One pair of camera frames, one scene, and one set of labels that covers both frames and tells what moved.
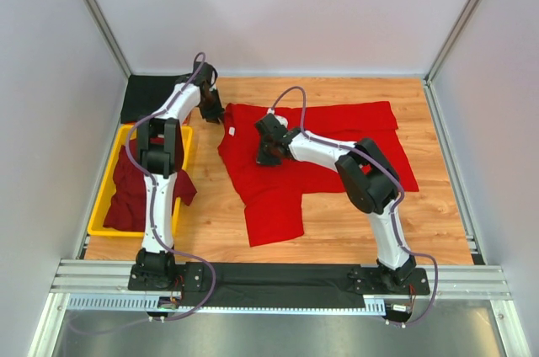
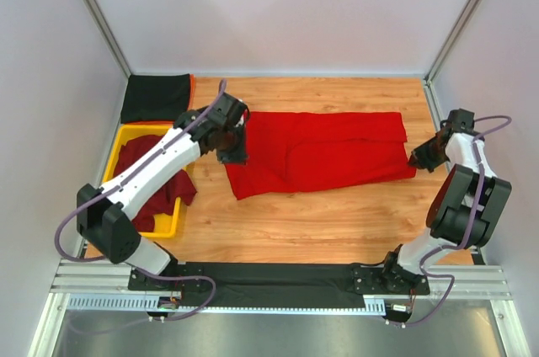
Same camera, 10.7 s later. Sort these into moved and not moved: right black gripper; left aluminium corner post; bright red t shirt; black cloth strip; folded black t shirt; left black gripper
Moved: bright red t shirt; left black gripper; right black gripper
Not moved: black cloth strip; folded black t shirt; left aluminium corner post
